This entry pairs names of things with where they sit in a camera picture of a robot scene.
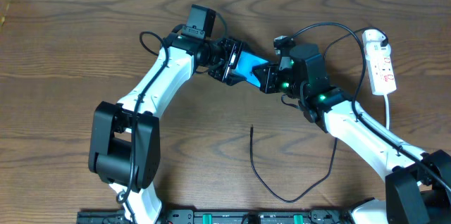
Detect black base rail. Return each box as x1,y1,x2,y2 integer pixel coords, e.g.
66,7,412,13
75,209,354,224

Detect white power strip cord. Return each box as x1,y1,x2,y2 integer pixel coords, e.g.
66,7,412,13
383,94,391,130

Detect blue Galaxy smartphone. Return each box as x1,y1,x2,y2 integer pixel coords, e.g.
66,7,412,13
232,51,268,87

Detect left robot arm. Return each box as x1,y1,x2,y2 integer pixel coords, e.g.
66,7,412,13
88,5,244,223

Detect white power strip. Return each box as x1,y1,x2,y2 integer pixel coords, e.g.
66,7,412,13
362,29,397,96

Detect white charger plug adapter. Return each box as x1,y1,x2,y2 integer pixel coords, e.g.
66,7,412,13
364,42,391,60

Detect black charging cable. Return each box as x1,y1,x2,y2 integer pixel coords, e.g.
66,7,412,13
249,26,390,204

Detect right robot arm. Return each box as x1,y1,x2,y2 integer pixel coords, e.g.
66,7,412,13
252,44,450,223

